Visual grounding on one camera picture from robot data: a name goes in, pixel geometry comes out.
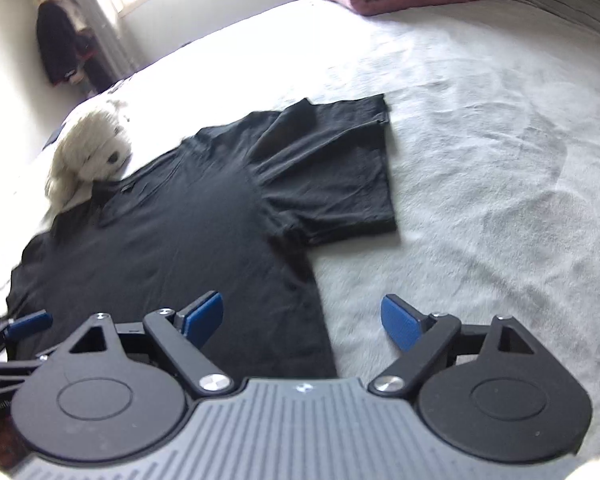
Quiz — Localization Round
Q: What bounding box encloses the black t-shirt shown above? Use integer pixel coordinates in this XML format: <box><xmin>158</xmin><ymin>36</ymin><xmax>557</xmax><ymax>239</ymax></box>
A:
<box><xmin>5</xmin><ymin>92</ymin><xmax>398</xmax><ymax>381</ymax></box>

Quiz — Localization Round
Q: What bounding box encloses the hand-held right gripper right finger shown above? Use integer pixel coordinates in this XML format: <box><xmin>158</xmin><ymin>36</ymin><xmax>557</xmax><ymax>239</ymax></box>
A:
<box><xmin>369</xmin><ymin>295</ymin><xmax>538</xmax><ymax>401</ymax></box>

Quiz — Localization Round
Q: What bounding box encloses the person's right forearm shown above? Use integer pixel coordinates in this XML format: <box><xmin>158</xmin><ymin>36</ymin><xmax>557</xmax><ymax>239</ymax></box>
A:
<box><xmin>575</xmin><ymin>455</ymin><xmax>600</xmax><ymax>480</ymax></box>

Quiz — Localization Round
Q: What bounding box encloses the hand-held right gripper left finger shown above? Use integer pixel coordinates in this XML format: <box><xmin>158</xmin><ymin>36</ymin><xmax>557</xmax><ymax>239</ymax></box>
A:
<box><xmin>67</xmin><ymin>291</ymin><xmax>235</xmax><ymax>397</ymax></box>

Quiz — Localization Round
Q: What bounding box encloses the bed with grey sheet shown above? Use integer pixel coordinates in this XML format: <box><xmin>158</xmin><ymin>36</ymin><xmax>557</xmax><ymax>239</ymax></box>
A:
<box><xmin>0</xmin><ymin>0</ymin><xmax>600</xmax><ymax>480</ymax></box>

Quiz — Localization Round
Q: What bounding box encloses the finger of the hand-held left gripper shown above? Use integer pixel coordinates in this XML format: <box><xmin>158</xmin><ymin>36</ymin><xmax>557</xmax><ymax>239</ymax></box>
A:
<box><xmin>0</xmin><ymin>310</ymin><xmax>54</xmax><ymax>356</ymax></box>
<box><xmin>0</xmin><ymin>353</ymin><xmax>49</xmax><ymax>386</ymax></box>

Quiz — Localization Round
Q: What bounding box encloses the white plush dog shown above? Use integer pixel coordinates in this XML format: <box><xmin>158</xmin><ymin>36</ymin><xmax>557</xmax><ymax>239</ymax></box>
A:
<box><xmin>45</xmin><ymin>99</ymin><xmax>133</xmax><ymax>211</ymax></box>

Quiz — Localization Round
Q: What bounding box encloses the grey star curtain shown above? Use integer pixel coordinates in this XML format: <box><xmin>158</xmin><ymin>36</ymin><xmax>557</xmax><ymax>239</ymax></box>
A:
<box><xmin>65</xmin><ymin>0</ymin><xmax>131</xmax><ymax>86</ymax></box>

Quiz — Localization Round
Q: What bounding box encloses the dark hanging jacket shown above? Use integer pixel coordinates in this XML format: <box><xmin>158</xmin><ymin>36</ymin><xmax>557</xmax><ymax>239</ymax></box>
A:
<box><xmin>36</xmin><ymin>0</ymin><xmax>88</xmax><ymax>86</ymax></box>

